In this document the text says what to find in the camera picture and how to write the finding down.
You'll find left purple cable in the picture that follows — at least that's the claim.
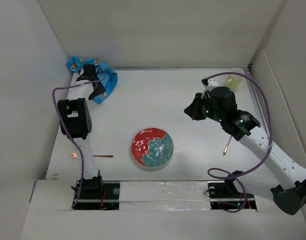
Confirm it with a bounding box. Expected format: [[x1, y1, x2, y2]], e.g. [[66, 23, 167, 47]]
[[52, 65, 106, 208]]

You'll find blue space-print cloth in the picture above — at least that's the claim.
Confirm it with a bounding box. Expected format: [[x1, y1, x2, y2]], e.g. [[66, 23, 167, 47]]
[[66, 56, 118, 104]]

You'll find red and teal plate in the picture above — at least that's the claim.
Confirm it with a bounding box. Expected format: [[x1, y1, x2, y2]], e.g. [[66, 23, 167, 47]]
[[130, 127, 175, 171]]

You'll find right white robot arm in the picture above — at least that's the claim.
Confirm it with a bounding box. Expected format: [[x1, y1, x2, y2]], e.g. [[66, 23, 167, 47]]
[[184, 86, 306, 216]]

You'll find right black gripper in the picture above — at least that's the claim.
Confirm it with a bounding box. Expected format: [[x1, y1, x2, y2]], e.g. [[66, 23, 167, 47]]
[[183, 92, 224, 123]]

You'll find pale yellow mug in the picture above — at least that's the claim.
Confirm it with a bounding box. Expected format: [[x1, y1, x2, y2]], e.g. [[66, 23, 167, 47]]
[[225, 68, 244, 91]]

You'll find copper fork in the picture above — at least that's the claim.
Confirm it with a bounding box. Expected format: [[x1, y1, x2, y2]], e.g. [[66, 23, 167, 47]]
[[71, 152, 114, 158]]

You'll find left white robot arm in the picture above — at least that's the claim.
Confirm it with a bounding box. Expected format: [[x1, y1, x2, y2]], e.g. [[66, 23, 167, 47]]
[[57, 64, 106, 200]]

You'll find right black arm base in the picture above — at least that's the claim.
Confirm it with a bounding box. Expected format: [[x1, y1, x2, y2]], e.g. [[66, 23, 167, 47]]
[[204, 180, 244, 211]]

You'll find copper spoon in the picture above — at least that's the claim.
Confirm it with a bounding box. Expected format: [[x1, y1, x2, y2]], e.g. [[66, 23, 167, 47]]
[[222, 136, 232, 156]]

